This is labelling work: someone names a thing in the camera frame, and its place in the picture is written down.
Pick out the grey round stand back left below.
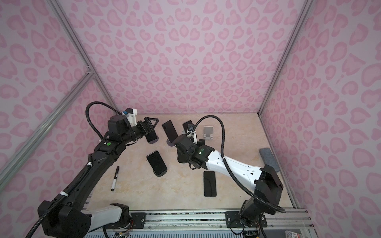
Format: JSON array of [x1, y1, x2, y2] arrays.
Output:
[[148, 138, 159, 144]]

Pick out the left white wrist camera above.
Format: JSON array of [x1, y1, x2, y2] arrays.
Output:
[[122, 108, 138, 127]]

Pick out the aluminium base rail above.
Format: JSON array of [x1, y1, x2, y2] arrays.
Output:
[[55, 208, 316, 238]]

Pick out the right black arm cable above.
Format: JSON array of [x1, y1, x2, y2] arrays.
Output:
[[191, 115, 286, 214]]

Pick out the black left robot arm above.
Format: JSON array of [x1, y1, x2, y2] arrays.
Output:
[[33, 115, 159, 238]]

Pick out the grey round stand middle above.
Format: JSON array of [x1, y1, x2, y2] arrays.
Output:
[[166, 139, 175, 147]]

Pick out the black white marker pen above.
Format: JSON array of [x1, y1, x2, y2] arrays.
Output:
[[111, 166, 120, 191]]

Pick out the grey felt pad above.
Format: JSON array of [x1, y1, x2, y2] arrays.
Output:
[[259, 148, 280, 173]]

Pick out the back middle black phone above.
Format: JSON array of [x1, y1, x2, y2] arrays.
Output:
[[162, 120, 178, 143]]

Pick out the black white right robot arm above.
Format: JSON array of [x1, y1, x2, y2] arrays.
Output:
[[174, 135, 286, 227]]

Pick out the grey round stand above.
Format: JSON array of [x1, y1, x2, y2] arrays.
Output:
[[166, 139, 175, 147], [148, 138, 159, 144]]

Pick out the back left black phone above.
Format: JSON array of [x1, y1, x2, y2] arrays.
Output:
[[145, 129, 158, 142]]

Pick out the purple edged black phone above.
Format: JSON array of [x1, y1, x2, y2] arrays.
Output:
[[203, 171, 217, 197]]

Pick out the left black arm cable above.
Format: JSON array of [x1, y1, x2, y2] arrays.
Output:
[[85, 101, 123, 140]]

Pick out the front left black phone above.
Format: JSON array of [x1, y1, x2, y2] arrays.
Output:
[[146, 151, 168, 172]]

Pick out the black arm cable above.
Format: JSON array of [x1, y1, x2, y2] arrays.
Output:
[[85, 101, 123, 140], [191, 115, 286, 214]]

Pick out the black round stand front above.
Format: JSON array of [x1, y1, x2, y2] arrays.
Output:
[[153, 170, 167, 177]]

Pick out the silver folding phone stand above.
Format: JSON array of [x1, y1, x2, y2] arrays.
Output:
[[203, 126, 214, 140]]

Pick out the back right black phone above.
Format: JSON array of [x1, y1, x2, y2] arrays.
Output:
[[183, 120, 193, 133]]

